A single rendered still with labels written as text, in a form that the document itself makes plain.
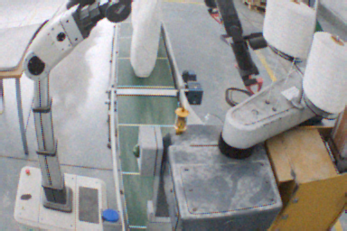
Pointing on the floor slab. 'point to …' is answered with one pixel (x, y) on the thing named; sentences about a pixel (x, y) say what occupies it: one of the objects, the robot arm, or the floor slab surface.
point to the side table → (18, 99)
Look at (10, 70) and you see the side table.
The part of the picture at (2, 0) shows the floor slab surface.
